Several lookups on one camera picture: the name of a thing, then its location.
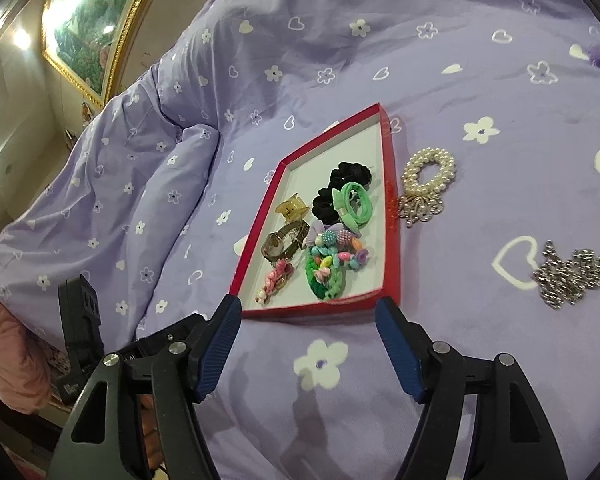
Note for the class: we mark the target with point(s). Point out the person's left hand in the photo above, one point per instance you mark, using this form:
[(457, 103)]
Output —
[(149, 435)]

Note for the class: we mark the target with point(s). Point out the black scrunchie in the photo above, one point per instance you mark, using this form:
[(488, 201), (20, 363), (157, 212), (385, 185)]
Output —
[(347, 175)]

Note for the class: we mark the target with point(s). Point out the purple bow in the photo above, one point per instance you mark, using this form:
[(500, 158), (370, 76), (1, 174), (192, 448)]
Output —
[(316, 230)]

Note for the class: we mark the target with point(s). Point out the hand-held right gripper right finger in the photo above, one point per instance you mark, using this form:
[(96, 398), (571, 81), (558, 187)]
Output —
[(397, 350)]

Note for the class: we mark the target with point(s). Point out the gold framed painting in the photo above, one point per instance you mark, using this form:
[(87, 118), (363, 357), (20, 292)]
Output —
[(90, 25)]

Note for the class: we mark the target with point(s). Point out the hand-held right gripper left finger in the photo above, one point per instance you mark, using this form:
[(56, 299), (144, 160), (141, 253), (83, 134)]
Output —
[(220, 350)]

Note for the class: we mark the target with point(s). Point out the amber hair claw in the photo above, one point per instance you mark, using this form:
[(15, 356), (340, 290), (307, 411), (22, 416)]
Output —
[(292, 207)]

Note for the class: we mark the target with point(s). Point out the pink cloth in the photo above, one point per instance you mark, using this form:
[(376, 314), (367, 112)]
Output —
[(10, 350)]

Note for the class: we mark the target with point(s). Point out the purple floral blanket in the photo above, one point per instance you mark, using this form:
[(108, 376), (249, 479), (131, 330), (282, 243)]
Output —
[(330, 50)]

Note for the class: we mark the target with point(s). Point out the red jewelry tray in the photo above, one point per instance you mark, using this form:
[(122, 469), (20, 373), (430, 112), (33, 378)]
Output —
[(330, 145)]

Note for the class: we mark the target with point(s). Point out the silver rhinestone hair clip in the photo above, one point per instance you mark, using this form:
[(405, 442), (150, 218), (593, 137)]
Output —
[(565, 280)]

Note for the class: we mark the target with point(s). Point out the purple floral pillow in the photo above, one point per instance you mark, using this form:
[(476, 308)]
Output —
[(105, 185)]

